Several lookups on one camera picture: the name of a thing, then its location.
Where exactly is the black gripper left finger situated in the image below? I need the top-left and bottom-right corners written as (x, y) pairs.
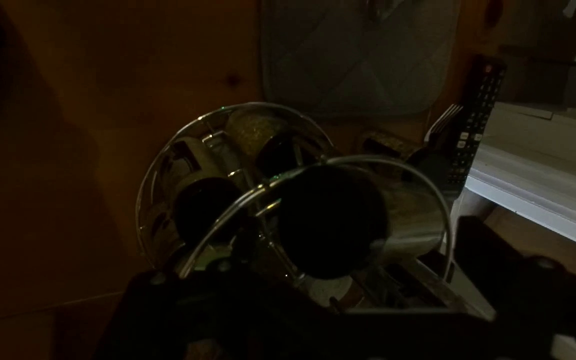
top-left (95, 217), bottom-right (344, 360)

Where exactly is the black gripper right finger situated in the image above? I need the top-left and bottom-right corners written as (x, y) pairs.
top-left (446, 216), bottom-right (576, 360)

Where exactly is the spice bottle with black cap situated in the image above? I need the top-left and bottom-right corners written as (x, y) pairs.
top-left (279, 165), bottom-right (446, 279)

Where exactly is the round chrome spice rack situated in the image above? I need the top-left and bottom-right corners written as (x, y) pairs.
top-left (135, 99), bottom-right (456, 316)

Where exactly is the white shelf unit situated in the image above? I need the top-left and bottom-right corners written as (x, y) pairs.
top-left (468, 0), bottom-right (576, 242)

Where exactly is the black remote control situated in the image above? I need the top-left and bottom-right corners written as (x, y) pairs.
top-left (446, 55), bottom-right (506, 198)

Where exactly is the grey quilted pot holder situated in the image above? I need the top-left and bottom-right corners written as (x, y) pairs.
top-left (261, 0), bottom-right (460, 118)

